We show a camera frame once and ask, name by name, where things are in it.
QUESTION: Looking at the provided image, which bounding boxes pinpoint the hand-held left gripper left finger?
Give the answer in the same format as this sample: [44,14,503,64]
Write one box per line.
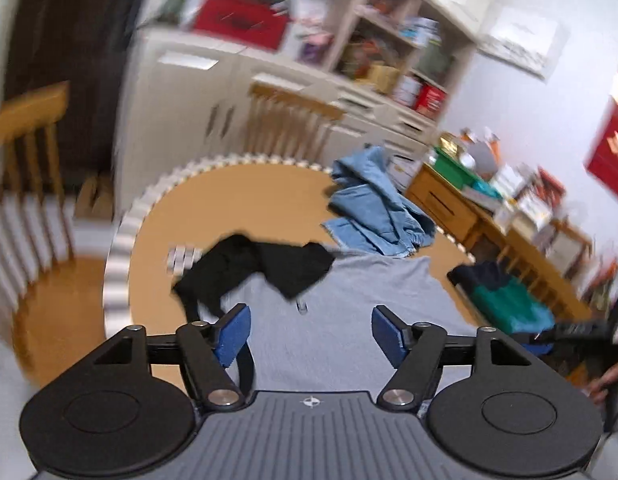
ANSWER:
[94,302,252,408]

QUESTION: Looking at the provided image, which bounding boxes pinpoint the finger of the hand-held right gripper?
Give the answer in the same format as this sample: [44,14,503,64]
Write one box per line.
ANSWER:
[531,321,615,346]

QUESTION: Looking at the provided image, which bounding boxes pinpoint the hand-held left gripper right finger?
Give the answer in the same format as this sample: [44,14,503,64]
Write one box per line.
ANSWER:
[371,305,534,408]

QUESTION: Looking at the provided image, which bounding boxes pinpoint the grey sweater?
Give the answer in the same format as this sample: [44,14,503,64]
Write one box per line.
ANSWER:
[226,252,482,397]

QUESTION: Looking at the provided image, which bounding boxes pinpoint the black garment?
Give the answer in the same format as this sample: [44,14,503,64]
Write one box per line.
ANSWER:
[171,234,336,392]

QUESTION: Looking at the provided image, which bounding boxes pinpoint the blue denim jeans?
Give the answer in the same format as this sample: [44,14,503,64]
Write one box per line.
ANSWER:
[321,146,438,260]

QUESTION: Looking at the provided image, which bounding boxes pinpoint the person's right hand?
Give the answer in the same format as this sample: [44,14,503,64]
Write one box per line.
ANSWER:
[586,362,618,404]

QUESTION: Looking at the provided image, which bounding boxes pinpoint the navy green blue knit sweater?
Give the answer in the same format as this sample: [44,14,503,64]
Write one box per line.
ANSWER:
[448,260,558,357]

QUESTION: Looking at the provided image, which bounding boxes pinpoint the round wooden table striped edge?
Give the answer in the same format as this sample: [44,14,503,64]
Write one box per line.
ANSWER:
[129,162,484,392]
[103,152,476,342]

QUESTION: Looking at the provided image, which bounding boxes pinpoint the wooden drawer cabinet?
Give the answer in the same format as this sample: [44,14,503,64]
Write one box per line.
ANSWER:
[406,160,595,322]

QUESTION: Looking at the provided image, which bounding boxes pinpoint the teal wipes packet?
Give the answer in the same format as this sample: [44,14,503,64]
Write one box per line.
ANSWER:
[471,180,502,201]

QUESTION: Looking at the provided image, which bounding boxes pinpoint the green plastic basket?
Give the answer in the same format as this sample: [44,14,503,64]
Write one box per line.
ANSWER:
[431,146,482,189]

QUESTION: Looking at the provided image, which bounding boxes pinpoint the cardboard box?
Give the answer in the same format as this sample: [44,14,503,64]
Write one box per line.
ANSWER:
[76,175,115,221]

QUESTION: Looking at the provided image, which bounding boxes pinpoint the white sideboard with shelves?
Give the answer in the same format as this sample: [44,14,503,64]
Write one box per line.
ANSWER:
[114,0,480,202]

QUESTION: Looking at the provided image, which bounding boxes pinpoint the red gift box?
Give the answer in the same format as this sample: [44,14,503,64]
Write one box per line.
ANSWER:
[414,84,448,119]

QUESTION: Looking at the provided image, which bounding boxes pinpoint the wooden spindle chair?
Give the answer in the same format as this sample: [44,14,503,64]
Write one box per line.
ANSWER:
[248,82,346,164]
[0,81,110,392]

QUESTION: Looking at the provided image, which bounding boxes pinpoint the white red carton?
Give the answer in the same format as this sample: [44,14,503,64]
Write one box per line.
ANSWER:
[393,74,422,106]

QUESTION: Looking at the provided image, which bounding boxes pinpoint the dark wooden door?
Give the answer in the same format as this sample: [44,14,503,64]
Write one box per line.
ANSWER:
[4,0,156,177]

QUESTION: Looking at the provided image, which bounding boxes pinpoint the red wall hanging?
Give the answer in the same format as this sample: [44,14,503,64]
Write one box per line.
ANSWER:
[584,60,618,202]

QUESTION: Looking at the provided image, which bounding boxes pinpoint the white wall picture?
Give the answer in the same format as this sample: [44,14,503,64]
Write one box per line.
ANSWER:
[476,10,560,81]

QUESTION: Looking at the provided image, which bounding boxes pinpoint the red box with handle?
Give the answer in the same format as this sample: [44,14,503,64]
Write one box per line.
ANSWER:
[194,0,290,51]

